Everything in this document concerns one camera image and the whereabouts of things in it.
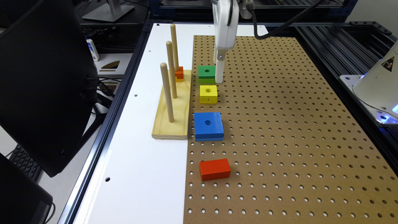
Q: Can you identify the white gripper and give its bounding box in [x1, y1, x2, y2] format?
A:
[213, 0, 239, 83]

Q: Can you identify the yellow wooden block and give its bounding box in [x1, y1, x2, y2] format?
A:
[200, 85, 218, 104]

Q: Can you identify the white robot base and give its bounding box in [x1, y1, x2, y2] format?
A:
[340, 44, 397, 125]

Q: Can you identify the green wooden block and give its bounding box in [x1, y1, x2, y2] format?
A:
[198, 65, 216, 85]

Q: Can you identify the small orange wooden block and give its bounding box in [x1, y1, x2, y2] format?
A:
[175, 67, 184, 80]

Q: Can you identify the small yellow block under orange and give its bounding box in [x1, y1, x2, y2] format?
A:
[175, 77, 184, 82]

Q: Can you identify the blue wooden block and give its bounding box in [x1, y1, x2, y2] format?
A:
[194, 112, 224, 141]

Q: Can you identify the red wooden block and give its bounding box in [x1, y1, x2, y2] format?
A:
[200, 159, 231, 181]

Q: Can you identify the middle wooden peg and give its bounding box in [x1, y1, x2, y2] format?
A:
[166, 41, 177, 98]

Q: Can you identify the wooden peg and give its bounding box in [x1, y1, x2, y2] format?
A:
[160, 62, 174, 123]
[166, 41, 177, 98]
[170, 24, 180, 72]

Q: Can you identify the front wooden peg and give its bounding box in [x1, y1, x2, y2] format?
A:
[160, 62, 174, 123]

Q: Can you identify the rear wooden peg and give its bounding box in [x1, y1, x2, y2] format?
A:
[170, 24, 180, 72]

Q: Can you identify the wooden peg base board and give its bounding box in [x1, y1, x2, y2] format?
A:
[151, 69, 193, 141]

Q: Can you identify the silver monitor stand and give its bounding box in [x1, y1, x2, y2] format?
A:
[82, 0, 135, 22]

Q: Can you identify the white blue bottle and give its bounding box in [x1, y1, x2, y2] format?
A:
[86, 39, 100, 62]

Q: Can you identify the brown pegboard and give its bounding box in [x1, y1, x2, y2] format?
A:
[183, 37, 397, 223]

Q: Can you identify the large black monitor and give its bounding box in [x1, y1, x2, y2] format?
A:
[1, 0, 98, 176]

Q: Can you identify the black keyboard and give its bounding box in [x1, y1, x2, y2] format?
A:
[9, 145, 42, 182]

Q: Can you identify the black monitor corner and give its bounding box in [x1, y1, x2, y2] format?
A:
[0, 156, 53, 224]

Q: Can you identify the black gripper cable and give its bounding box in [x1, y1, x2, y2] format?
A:
[247, 0, 326, 40]

